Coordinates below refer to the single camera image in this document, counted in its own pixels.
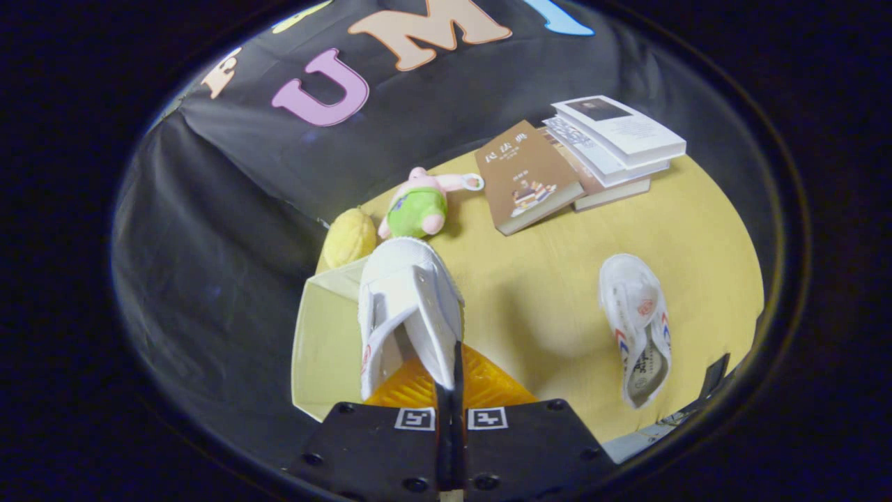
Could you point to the yellow lemon plush toy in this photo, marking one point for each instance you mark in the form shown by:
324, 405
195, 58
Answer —
348, 237

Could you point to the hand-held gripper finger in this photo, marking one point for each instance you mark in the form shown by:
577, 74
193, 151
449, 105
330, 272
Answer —
444, 432
459, 418

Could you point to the white patterned book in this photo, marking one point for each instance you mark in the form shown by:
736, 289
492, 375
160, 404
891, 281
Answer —
592, 153

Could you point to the beige storage box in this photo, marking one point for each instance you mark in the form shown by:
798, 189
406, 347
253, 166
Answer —
324, 348

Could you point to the tan thick book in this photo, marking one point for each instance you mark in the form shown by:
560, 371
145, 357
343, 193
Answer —
613, 194

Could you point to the pink pig plush toy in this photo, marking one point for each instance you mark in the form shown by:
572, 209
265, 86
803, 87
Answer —
418, 206

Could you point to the white book with dark photo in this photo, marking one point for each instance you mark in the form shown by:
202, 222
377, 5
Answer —
620, 125

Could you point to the brown book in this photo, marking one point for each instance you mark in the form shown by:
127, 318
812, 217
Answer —
523, 174

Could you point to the black backdrop cloth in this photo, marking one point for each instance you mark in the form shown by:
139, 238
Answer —
230, 209

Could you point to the white shoe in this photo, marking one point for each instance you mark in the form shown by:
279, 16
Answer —
631, 307
411, 293

